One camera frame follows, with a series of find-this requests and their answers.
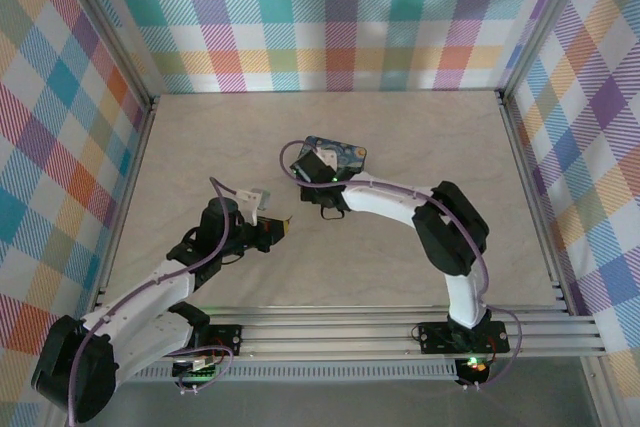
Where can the starry night tin box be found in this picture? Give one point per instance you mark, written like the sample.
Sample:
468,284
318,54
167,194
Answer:
352,154

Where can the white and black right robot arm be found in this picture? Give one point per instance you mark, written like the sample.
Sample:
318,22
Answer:
385,199

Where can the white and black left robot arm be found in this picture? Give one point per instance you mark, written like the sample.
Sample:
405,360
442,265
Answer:
145,292

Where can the green terminal circuit board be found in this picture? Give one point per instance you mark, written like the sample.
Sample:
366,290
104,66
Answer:
200,372

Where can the small circuit board with LED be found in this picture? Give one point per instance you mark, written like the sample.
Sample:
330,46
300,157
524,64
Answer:
475,368

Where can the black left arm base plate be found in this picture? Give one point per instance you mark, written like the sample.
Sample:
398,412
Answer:
227,339

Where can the aluminium side rail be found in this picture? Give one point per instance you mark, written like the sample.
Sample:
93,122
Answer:
510,132
135,167

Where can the aluminium mounting rail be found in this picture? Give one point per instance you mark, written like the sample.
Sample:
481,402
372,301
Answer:
330,337

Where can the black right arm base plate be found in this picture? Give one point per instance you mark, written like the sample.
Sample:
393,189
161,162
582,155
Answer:
435,339

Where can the aluminium frame post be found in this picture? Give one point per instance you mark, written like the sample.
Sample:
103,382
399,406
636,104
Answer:
550,17
107,27

